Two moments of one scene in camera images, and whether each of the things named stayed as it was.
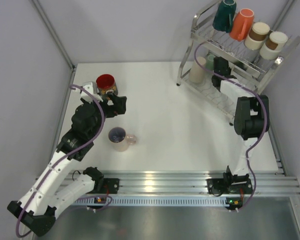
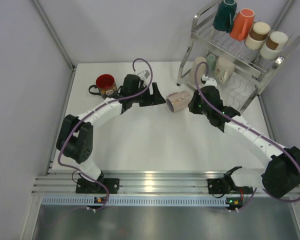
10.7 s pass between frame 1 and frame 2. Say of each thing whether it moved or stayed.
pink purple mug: moved
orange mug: stayed
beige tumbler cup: stayed
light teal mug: stayed
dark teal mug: stayed
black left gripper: moved
